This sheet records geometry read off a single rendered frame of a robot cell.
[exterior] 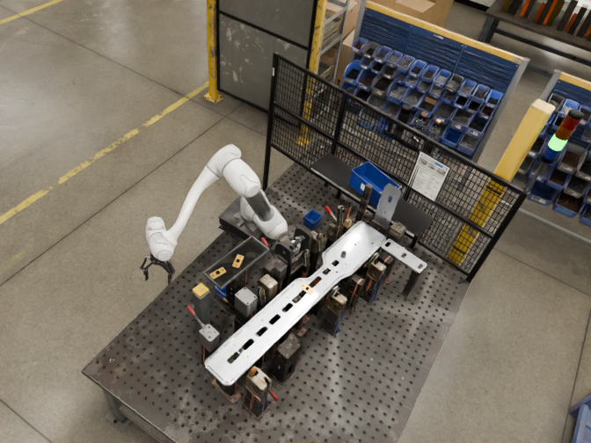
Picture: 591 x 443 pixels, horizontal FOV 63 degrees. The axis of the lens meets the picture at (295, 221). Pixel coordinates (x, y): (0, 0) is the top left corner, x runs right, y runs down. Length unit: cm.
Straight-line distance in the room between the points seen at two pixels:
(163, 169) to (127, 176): 33
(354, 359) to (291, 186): 145
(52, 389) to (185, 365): 117
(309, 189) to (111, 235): 175
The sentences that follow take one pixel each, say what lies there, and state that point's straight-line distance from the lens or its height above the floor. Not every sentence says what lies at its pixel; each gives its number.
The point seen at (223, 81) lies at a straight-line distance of 559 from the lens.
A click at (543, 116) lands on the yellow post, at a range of 277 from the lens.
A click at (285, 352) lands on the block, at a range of 254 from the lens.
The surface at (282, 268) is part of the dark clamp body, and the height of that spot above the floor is 108.
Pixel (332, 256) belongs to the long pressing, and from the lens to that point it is 296.
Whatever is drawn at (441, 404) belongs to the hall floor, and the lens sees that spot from 381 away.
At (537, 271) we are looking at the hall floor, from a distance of 490.
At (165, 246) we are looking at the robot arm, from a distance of 259.
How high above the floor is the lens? 329
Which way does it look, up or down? 48 degrees down
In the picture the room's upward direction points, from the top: 9 degrees clockwise
